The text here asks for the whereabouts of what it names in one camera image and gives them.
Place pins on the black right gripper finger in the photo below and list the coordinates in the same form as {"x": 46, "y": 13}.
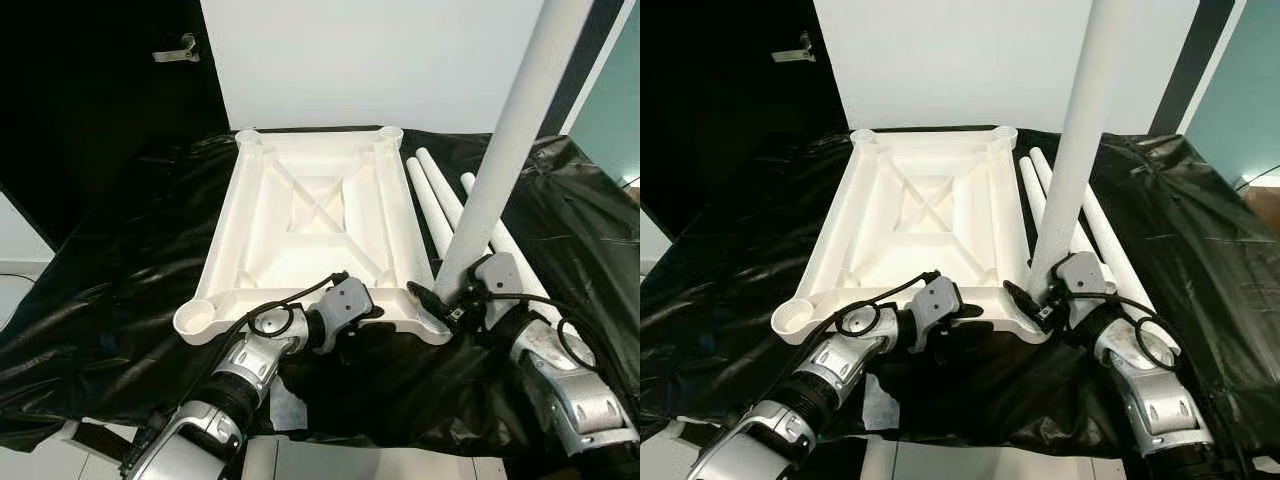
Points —
{"x": 1024, "y": 300}
{"x": 428, "y": 302}

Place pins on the white plastic table leg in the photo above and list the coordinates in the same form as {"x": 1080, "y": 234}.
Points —
{"x": 515, "y": 140}
{"x": 520, "y": 260}
{"x": 1081, "y": 140}
{"x": 425, "y": 195}
{"x": 1120, "y": 250}
{"x": 442, "y": 180}
{"x": 1043, "y": 165}
{"x": 1030, "y": 190}

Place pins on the white plastic table top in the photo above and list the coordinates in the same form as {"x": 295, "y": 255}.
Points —
{"x": 880, "y": 250}
{"x": 270, "y": 250}

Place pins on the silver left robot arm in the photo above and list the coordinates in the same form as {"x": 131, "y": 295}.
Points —
{"x": 250, "y": 360}
{"x": 845, "y": 360}

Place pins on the black plastic cover sheet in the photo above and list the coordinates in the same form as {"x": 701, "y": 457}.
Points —
{"x": 1200, "y": 300}
{"x": 100, "y": 300}

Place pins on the brown wooden furniture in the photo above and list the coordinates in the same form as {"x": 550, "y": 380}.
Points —
{"x": 1265, "y": 198}

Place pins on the black door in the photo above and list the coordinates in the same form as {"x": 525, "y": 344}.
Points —
{"x": 720, "y": 110}
{"x": 90, "y": 110}

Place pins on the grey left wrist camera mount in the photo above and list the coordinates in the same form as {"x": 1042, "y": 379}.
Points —
{"x": 935, "y": 305}
{"x": 345, "y": 305}

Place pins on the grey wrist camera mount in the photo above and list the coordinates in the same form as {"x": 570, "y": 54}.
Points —
{"x": 500, "y": 280}
{"x": 1080, "y": 275}
{"x": 345, "y": 305}
{"x": 935, "y": 305}

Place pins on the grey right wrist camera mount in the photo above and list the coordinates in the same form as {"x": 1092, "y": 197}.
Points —
{"x": 1080, "y": 275}
{"x": 500, "y": 280}

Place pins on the black vertical wall strip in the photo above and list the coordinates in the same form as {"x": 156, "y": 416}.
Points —
{"x": 1190, "y": 70}
{"x": 580, "y": 85}

